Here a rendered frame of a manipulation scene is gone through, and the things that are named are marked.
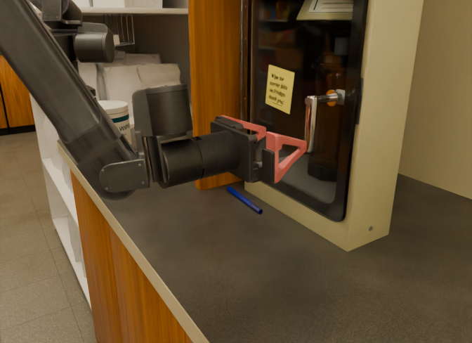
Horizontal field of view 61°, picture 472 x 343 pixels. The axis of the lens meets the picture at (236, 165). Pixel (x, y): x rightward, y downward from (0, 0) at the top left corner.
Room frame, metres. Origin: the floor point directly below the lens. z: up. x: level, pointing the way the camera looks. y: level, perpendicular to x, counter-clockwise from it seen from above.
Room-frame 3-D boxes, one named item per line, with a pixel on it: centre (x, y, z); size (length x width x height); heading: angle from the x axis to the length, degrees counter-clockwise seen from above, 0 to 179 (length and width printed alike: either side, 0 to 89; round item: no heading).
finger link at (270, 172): (0.53, -0.05, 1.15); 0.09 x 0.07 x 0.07; 123
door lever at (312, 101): (0.62, -0.13, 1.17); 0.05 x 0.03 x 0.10; 122
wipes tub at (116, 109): (1.13, 0.38, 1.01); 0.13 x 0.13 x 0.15
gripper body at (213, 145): (0.52, 0.03, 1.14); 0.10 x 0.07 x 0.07; 33
